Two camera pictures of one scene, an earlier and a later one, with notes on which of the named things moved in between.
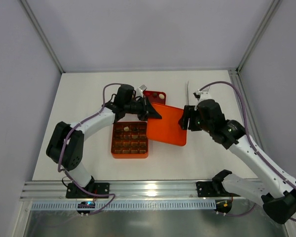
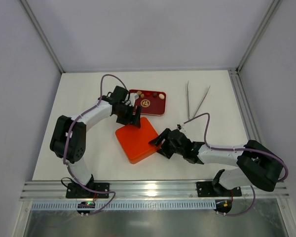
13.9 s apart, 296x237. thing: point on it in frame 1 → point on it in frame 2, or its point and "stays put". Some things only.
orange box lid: (167, 129) → (135, 140)
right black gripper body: (190, 119) → (168, 142)
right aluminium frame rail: (253, 129) stays put
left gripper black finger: (152, 112) → (136, 118)
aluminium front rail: (134, 190) stays put
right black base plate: (205, 189) stays put
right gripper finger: (183, 122) → (158, 140)
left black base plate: (73, 191) stays put
